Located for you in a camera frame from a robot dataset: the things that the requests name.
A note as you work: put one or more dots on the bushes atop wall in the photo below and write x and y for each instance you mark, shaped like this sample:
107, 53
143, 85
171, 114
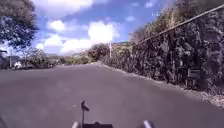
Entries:
166, 18

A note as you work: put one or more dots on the dark green bush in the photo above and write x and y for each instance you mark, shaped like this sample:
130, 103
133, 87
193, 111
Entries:
98, 51

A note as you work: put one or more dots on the grey asphalt road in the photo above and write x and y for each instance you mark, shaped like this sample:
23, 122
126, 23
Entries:
100, 86

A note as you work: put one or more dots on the large dark tree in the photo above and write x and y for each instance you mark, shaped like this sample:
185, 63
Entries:
13, 20

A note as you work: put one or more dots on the row of trees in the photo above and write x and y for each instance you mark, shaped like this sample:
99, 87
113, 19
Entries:
38, 60

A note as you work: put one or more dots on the pale rail atop wall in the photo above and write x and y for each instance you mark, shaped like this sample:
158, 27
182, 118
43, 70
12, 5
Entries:
180, 25

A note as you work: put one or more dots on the dark stone wall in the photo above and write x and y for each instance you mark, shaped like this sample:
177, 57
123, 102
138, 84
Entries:
180, 55

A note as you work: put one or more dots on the robot's own part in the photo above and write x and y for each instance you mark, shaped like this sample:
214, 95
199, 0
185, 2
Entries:
75, 125
96, 126
147, 124

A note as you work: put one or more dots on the building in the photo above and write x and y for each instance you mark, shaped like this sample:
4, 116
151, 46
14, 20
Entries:
12, 62

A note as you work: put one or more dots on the pale pole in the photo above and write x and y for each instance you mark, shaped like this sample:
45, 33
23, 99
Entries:
110, 50

